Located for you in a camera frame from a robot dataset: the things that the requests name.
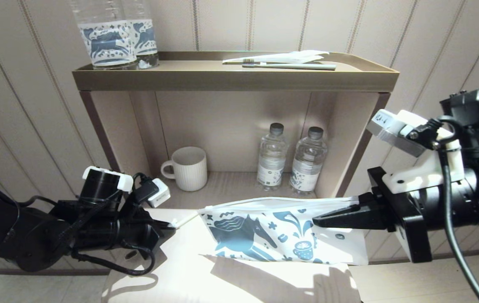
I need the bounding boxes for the white toothbrush black bristles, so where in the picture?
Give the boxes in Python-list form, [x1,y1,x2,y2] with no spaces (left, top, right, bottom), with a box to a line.
[170,210,201,229]

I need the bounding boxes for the blue patterned zip pouch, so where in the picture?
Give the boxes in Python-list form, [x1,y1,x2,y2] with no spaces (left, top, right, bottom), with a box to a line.
[199,196,369,266]

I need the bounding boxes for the white ribbed mug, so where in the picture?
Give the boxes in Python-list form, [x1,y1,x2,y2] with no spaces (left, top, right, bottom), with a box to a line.
[160,146,208,192]

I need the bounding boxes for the small clear water bottle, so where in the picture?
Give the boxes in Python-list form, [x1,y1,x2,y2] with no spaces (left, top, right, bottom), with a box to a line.
[257,122,288,191]
[288,126,328,196]

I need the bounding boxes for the pale toothbrush brown bristles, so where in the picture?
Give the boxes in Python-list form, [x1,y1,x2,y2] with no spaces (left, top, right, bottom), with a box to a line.
[242,59,337,71]

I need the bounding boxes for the beige wooden shelf unit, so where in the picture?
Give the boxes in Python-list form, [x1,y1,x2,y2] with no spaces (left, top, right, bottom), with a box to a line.
[72,50,400,211]

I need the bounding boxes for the white paper wrapper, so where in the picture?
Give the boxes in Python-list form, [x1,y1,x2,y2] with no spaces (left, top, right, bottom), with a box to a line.
[222,50,330,65]

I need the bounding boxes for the large bottle blue print label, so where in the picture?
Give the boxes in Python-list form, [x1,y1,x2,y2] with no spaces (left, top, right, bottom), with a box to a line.
[122,0,160,69]
[69,0,139,70]

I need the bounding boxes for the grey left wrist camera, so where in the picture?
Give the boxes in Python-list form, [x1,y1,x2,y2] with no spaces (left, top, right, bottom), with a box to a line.
[145,178,171,208]

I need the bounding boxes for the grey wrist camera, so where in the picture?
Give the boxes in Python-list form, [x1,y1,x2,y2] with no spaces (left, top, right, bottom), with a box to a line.
[145,178,171,208]
[366,109,427,157]

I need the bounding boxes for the black right camera cable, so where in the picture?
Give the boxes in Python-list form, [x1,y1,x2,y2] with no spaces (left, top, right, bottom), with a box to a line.
[408,116,479,303]

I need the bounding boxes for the black camera cable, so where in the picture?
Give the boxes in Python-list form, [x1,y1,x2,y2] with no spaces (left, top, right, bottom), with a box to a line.
[132,172,160,203]
[408,116,479,303]

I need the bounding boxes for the black left camera cable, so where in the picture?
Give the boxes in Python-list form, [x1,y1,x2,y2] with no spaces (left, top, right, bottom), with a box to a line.
[132,172,160,203]

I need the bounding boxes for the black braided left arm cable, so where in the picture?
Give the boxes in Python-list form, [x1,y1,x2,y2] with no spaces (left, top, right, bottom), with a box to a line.
[65,189,124,255]
[71,240,156,277]

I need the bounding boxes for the white right camera bracket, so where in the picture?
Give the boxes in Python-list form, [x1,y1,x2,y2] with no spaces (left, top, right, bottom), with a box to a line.
[382,110,465,194]

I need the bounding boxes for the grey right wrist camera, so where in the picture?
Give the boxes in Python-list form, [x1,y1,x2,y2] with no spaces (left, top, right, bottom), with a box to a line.
[366,109,427,157]

